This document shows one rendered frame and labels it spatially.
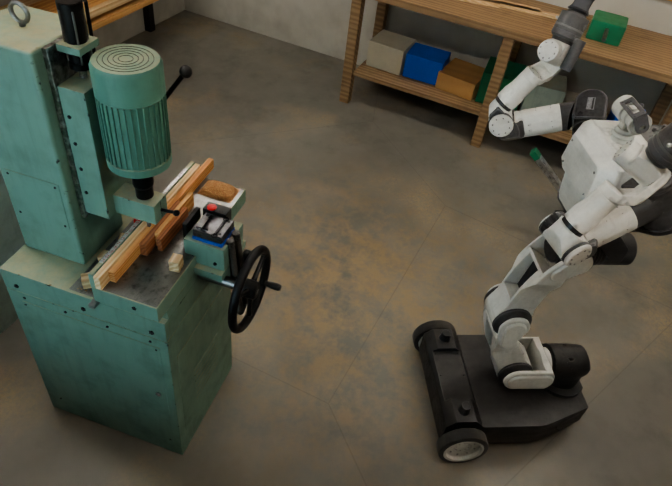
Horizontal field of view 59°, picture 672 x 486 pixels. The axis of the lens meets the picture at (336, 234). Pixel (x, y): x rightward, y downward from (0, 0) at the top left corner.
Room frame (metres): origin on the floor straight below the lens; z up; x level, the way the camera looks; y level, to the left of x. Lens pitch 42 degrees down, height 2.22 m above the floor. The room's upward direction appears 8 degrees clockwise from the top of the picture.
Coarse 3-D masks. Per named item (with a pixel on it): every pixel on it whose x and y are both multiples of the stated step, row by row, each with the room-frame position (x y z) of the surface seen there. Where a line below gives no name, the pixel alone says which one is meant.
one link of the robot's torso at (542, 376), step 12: (528, 348) 1.61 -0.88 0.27; (540, 348) 1.56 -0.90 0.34; (540, 360) 1.52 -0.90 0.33; (516, 372) 1.43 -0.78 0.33; (528, 372) 1.44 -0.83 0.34; (540, 372) 1.45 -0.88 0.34; (552, 372) 1.46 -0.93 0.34; (504, 384) 1.42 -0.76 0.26; (516, 384) 1.42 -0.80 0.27; (528, 384) 1.43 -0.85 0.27; (540, 384) 1.44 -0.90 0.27
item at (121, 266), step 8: (208, 160) 1.70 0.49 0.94; (200, 168) 1.65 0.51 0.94; (208, 168) 1.68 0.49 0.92; (192, 176) 1.60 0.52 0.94; (200, 176) 1.62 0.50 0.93; (192, 184) 1.56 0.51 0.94; (184, 192) 1.51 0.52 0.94; (192, 192) 1.56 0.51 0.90; (176, 200) 1.46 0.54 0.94; (144, 232) 1.29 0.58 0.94; (136, 240) 1.25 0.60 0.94; (128, 248) 1.22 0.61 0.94; (136, 248) 1.22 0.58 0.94; (128, 256) 1.18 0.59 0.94; (136, 256) 1.22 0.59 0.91; (120, 264) 1.15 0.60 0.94; (128, 264) 1.18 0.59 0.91; (112, 272) 1.11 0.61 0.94; (120, 272) 1.14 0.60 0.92; (112, 280) 1.11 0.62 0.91
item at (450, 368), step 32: (448, 352) 1.59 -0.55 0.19; (480, 352) 1.64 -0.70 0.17; (576, 352) 1.56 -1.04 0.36; (448, 384) 1.43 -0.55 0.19; (480, 384) 1.47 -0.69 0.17; (576, 384) 1.53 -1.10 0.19; (448, 416) 1.28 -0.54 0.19; (480, 416) 1.32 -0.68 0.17; (512, 416) 1.34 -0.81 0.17; (544, 416) 1.36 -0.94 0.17; (576, 416) 1.41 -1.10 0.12
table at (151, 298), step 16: (240, 192) 1.60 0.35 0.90; (192, 208) 1.48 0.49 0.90; (240, 208) 1.58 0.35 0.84; (176, 240) 1.32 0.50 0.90; (144, 256) 1.23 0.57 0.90; (160, 256) 1.24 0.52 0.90; (192, 256) 1.26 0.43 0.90; (128, 272) 1.16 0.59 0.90; (144, 272) 1.17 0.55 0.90; (160, 272) 1.18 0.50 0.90; (176, 272) 1.18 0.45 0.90; (192, 272) 1.23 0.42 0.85; (208, 272) 1.23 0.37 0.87; (224, 272) 1.24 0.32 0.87; (112, 288) 1.09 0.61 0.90; (128, 288) 1.10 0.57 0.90; (144, 288) 1.11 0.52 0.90; (160, 288) 1.11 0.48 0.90; (176, 288) 1.14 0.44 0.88; (112, 304) 1.07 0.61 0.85; (128, 304) 1.06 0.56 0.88; (144, 304) 1.05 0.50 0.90; (160, 304) 1.06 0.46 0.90
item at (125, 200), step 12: (120, 192) 1.31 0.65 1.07; (132, 192) 1.32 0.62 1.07; (156, 192) 1.34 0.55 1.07; (120, 204) 1.29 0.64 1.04; (132, 204) 1.28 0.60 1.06; (144, 204) 1.28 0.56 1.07; (156, 204) 1.28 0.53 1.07; (132, 216) 1.29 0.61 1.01; (144, 216) 1.28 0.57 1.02; (156, 216) 1.28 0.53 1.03
